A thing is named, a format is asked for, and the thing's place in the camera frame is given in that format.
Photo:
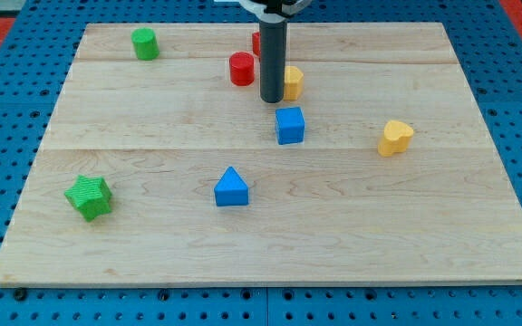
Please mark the yellow hexagon block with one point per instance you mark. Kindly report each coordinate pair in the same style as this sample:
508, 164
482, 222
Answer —
294, 83

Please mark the blue triangle block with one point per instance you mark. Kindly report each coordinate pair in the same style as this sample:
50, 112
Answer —
231, 189

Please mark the blue cube block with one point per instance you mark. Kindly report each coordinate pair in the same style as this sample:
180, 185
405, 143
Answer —
289, 125

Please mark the light wooden board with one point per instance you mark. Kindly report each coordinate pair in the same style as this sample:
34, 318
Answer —
329, 211

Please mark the red cylinder block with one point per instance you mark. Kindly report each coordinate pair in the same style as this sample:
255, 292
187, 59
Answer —
242, 69

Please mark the red block behind pusher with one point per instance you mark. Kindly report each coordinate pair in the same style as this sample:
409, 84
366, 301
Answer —
256, 44

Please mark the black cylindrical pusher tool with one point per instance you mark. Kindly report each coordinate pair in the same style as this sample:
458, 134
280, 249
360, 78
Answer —
273, 39

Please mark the yellow heart block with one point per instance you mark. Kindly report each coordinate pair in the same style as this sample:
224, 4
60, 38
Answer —
396, 138

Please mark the green cylinder block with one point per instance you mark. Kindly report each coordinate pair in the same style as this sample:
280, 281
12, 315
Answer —
145, 44

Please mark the green star block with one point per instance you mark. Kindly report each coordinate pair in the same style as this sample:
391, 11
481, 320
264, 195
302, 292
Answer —
90, 196

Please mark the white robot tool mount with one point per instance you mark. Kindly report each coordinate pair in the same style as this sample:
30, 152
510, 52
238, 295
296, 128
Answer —
274, 9

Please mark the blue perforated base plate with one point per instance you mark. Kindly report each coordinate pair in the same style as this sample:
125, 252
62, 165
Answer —
34, 59

